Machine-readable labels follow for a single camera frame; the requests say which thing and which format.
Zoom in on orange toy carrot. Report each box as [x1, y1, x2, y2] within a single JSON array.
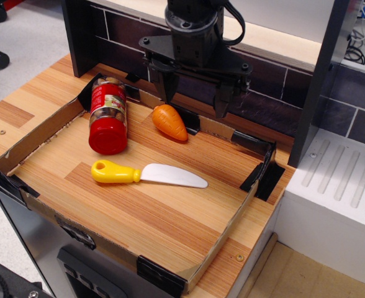
[[152, 104, 188, 142]]

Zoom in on dark grey upright post right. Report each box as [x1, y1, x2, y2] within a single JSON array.
[[288, 1, 360, 168]]

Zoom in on tangled cables in background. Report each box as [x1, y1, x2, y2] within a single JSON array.
[[345, 0, 365, 65]]

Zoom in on dark grey upright post left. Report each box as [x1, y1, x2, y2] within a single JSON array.
[[61, 0, 99, 78]]

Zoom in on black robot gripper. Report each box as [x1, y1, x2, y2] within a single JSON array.
[[139, 1, 252, 119]]

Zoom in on yellow-handled toy knife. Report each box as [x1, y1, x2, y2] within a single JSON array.
[[91, 160, 208, 189]]

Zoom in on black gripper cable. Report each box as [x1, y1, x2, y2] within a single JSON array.
[[222, 0, 246, 46]]

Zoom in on dark grey upright post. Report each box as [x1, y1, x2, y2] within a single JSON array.
[[61, 0, 99, 78], [288, 1, 360, 168]]

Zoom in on cardboard fence with black tape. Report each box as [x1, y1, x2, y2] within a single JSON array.
[[0, 70, 292, 297]]

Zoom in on black oven control panel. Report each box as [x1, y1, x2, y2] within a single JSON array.
[[56, 246, 146, 298]]

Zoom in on red-capped spice bottle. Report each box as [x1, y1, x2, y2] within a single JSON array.
[[89, 76, 127, 155]]

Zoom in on white toy sink drainboard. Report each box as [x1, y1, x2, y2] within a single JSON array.
[[275, 130, 365, 283]]

